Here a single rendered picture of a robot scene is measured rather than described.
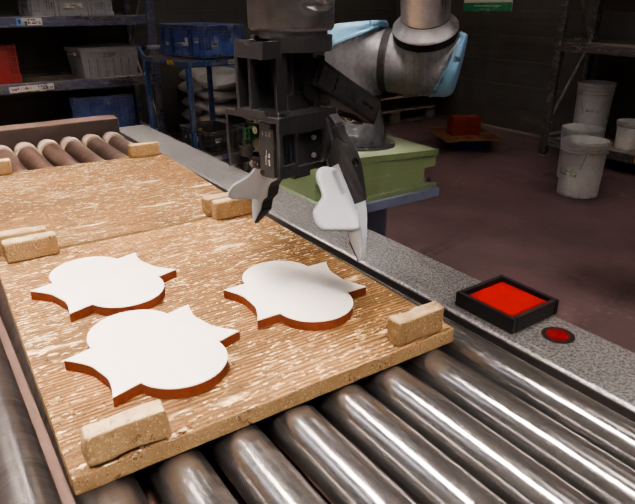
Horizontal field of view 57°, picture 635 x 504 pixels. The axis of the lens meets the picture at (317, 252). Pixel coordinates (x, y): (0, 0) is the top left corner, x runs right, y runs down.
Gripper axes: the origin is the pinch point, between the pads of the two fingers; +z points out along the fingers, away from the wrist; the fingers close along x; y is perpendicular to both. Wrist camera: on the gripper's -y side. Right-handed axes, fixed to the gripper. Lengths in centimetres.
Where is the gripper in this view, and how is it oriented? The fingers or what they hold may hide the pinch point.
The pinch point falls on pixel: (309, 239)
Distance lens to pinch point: 60.3
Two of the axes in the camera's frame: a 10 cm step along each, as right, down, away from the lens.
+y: -6.9, 2.9, -6.6
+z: 0.0, 9.2, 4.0
